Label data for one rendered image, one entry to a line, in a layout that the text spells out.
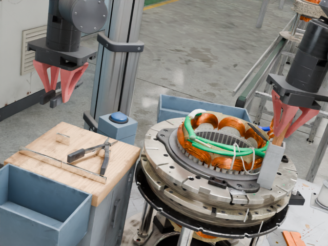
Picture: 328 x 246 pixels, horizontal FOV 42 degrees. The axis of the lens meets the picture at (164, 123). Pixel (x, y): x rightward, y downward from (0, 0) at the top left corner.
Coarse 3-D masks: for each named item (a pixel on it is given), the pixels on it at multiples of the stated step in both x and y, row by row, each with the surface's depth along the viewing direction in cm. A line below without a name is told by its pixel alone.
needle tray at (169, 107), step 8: (160, 96) 118; (168, 96) 120; (160, 104) 113; (168, 104) 121; (176, 104) 121; (184, 104) 121; (192, 104) 121; (200, 104) 121; (208, 104) 121; (216, 104) 121; (160, 112) 111; (168, 112) 111; (176, 112) 111; (184, 112) 122; (224, 112) 122; (232, 112) 122; (240, 112) 122; (160, 120) 112; (248, 120) 116
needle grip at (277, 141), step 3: (288, 123) 75; (285, 129) 75; (282, 132) 76; (285, 132) 76; (279, 135) 76; (282, 135) 76; (273, 138) 77; (276, 138) 76; (279, 138) 76; (282, 138) 76; (273, 141) 77; (276, 141) 76; (279, 141) 76; (282, 141) 77; (276, 144) 77; (279, 144) 77
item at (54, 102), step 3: (57, 96) 76; (60, 96) 76; (51, 99) 74; (54, 99) 74; (57, 99) 75; (60, 99) 76; (51, 102) 74; (54, 102) 74; (57, 102) 75; (60, 102) 76; (51, 105) 74; (54, 105) 74; (57, 105) 76
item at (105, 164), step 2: (104, 158) 79; (106, 158) 79; (108, 158) 79; (104, 160) 78; (106, 160) 78; (108, 160) 79; (104, 162) 78; (106, 162) 78; (102, 164) 77; (104, 164) 77; (106, 164) 77; (102, 166) 76; (104, 166) 76; (106, 166) 78; (102, 168) 76; (104, 168) 76; (102, 170) 76; (104, 170) 76; (100, 172) 76; (102, 172) 76; (104, 172) 76; (100, 174) 76; (102, 174) 76
